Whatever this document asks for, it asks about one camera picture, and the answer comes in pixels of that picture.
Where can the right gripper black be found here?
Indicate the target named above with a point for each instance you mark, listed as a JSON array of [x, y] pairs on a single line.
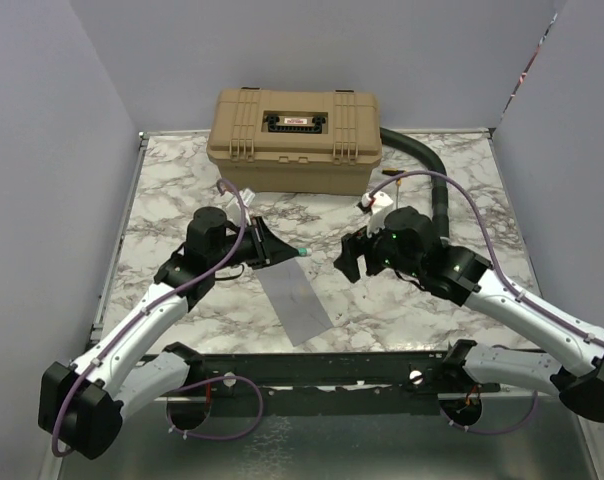
[[353, 246]]

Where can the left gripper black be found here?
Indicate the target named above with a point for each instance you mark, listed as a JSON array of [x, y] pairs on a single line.
[[272, 242]]

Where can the grey envelope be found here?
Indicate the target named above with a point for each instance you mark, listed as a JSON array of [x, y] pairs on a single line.
[[294, 301]]

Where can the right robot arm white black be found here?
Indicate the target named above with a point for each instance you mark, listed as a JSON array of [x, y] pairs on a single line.
[[570, 364]]

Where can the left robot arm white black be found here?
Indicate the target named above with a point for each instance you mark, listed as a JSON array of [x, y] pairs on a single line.
[[85, 404]]

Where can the tan plastic tool case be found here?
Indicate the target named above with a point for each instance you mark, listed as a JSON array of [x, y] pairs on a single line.
[[296, 142]]

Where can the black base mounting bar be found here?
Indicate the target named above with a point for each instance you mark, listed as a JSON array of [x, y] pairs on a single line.
[[322, 384]]

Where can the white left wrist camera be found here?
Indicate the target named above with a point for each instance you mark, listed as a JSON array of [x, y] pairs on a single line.
[[247, 196]]

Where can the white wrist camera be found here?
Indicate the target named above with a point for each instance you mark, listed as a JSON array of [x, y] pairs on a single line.
[[377, 206], [247, 196]]

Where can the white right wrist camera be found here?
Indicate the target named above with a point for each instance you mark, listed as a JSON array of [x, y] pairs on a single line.
[[377, 206]]

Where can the yellow black T-handle hex key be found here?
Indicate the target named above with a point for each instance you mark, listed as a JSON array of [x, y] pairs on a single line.
[[395, 174]]

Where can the aluminium frame rail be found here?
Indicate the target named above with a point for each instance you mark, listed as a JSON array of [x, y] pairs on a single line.
[[104, 297]]

